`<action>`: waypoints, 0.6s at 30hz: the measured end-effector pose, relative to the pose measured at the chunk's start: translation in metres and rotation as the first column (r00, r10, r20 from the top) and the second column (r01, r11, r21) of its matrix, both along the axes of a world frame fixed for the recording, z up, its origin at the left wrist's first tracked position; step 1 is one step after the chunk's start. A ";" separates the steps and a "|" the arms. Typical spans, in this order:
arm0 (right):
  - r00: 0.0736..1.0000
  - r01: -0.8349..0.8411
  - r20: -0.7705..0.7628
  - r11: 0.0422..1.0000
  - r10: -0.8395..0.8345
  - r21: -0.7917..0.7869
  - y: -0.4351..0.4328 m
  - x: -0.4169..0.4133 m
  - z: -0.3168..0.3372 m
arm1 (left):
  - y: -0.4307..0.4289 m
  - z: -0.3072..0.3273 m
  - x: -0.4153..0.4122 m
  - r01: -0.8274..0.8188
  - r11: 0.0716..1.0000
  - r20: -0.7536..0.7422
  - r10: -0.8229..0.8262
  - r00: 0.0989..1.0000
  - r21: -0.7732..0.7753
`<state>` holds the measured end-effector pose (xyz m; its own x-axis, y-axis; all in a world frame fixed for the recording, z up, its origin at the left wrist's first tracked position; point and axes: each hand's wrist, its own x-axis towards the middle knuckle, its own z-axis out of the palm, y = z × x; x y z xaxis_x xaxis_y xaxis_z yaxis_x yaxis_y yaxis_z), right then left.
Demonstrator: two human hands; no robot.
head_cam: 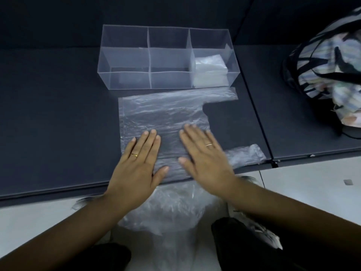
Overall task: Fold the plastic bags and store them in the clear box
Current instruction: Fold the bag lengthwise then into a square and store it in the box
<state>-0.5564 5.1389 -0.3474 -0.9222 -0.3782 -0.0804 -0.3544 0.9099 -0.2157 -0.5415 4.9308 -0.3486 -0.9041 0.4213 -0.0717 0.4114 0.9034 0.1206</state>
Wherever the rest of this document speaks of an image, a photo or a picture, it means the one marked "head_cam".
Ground black white striped tote bag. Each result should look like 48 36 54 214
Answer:
282 7 361 139

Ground black trousers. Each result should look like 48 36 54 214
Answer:
61 217 312 271

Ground person's right forearm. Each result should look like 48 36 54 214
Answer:
228 177 361 254

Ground person's right grey shoe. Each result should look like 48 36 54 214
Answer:
228 204 284 251

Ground person's right hand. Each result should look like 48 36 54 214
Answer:
178 123 241 198

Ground person's left hand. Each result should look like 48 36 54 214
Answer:
103 129 170 215

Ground stack of plastic bags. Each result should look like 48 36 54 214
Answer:
191 54 230 89

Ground pile of plastic bags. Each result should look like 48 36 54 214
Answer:
116 180 231 271

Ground clear three-compartment plastic box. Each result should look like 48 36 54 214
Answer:
97 24 241 91

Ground person's left forearm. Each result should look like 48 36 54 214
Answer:
0 194 124 271

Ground clear plastic bag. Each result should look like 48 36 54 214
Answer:
118 87 267 184

